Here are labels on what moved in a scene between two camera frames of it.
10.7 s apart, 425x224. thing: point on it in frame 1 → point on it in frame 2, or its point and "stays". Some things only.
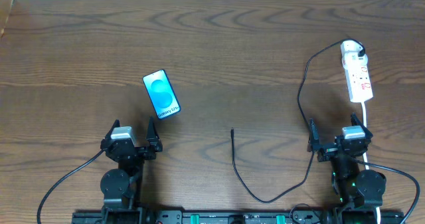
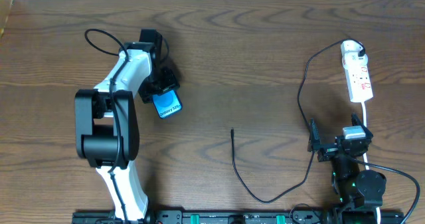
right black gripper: (331, 149) stays
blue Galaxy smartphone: (161, 94) stays
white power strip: (358, 83) stays
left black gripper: (143, 151) → (167, 84)
